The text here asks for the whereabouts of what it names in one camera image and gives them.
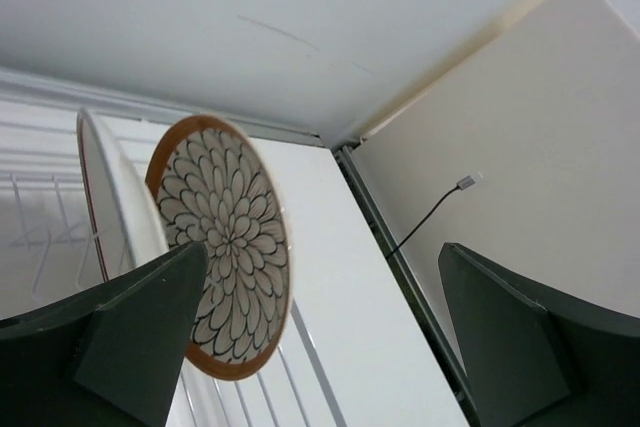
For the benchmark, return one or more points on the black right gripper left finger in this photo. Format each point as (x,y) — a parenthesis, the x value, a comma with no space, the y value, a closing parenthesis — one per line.
(108,356)

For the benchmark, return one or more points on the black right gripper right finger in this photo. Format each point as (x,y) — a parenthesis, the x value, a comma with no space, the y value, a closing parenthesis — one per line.
(536,356)

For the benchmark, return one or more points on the green rimmed sunburst plate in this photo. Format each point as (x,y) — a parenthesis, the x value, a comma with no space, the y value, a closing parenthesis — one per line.
(125,223)

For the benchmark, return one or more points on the orange rimmed flower plate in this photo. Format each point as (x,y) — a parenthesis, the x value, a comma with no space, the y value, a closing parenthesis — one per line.
(211,186)

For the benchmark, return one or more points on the black wall cable white plug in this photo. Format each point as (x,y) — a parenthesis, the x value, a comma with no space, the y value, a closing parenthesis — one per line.
(461,185)

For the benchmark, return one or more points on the aluminium table frame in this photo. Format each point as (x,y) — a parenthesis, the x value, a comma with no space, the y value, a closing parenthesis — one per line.
(380,346)

